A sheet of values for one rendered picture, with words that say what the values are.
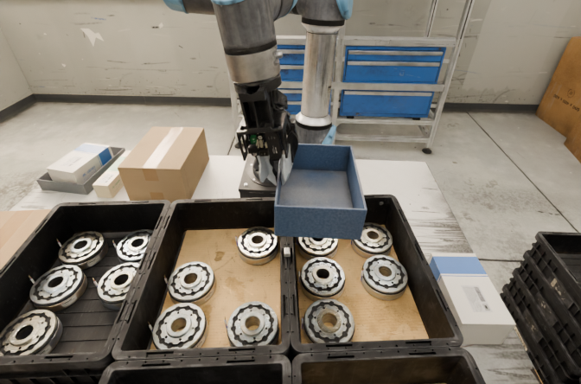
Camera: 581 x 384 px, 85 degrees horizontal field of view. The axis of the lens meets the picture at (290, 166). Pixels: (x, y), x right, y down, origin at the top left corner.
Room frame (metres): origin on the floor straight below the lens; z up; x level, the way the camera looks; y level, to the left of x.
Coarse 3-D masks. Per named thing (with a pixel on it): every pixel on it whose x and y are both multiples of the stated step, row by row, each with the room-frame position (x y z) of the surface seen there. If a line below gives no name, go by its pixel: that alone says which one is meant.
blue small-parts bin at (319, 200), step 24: (312, 144) 0.58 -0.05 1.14; (312, 168) 0.58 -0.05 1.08; (336, 168) 0.57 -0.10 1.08; (288, 192) 0.50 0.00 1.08; (312, 192) 0.50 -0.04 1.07; (336, 192) 0.50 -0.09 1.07; (360, 192) 0.43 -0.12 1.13; (288, 216) 0.38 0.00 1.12; (312, 216) 0.38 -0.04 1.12; (336, 216) 0.38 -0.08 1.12; (360, 216) 0.38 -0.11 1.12
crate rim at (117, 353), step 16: (160, 240) 0.50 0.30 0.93; (144, 272) 0.41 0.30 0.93; (144, 288) 0.38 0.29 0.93; (288, 288) 0.38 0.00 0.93; (288, 304) 0.34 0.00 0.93; (128, 320) 0.31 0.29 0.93; (288, 320) 0.31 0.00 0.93; (288, 336) 0.28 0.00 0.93; (112, 352) 0.26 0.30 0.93; (128, 352) 0.26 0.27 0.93; (144, 352) 0.26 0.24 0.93; (160, 352) 0.26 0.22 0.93; (176, 352) 0.26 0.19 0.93; (192, 352) 0.26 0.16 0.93; (208, 352) 0.26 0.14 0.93; (224, 352) 0.26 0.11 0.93; (240, 352) 0.26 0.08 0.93; (256, 352) 0.26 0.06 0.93; (272, 352) 0.26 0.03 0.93; (288, 352) 0.26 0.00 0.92
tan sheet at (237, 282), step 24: (192, 240) 0.59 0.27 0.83; (216, 240) 0.59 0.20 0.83; (216, 264) 0.51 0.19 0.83; (240, 264) 0.51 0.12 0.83; (264, 264) 0.51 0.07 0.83; (216, 288) 0.44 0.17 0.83; (240, 288) 0.44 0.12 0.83; (264, 288) 0.44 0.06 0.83; (216, 312) 0.38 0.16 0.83; (216, 336) 0.33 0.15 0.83
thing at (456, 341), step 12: (396, 204) 0.62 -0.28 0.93; (408, 228) 0.54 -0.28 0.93; (288, 240) 0.50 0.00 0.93; (420, 252) 0.47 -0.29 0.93; (288, 264) 0.43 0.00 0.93; (420, 264) 0.44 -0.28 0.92; (288, 276) 0.40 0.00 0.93; (432, 276) 0.40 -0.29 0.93; (432, 288) 0.38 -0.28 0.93; (444, 300) 0.35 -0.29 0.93; (444, 312) 0.33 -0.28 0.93; (456, 324) 0.30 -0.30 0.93; (456, 336) 0.28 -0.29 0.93; (300, 348) 0.26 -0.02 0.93; (312, 348) 0.26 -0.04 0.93; (324, 348) 0.26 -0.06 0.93; (336, 348) 0.26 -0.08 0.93; (348, 348) 0.26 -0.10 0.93; (360, 348) 0.26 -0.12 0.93; (372, 348) 0.26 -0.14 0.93; (384, 348) 0.26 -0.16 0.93; (396, 348) 0.26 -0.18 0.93; (408, 348) 0.26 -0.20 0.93; (420, 348) 0.26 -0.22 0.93
